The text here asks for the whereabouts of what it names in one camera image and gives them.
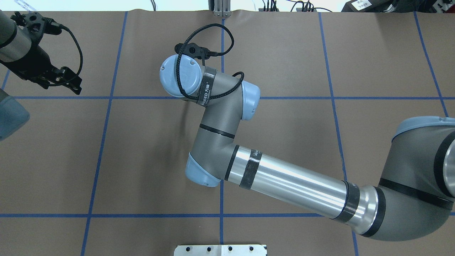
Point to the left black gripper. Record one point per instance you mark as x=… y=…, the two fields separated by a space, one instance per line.
x=32 y=63

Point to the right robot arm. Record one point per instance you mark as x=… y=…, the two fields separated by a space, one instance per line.
x=415 y=194

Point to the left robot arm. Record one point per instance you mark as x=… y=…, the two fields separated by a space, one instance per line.
x=22 y=55

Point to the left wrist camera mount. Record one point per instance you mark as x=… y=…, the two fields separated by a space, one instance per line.
x=37 y=24

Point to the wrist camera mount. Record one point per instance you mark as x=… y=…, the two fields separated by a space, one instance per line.
x=37 y=24
x=196 y=52

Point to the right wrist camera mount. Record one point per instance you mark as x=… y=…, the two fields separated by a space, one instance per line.
x=196 y=52

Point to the aluminium frame post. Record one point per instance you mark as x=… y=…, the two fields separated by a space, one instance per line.
x=220 y=8

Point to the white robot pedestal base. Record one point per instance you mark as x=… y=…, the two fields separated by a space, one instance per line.
x=221 y=250

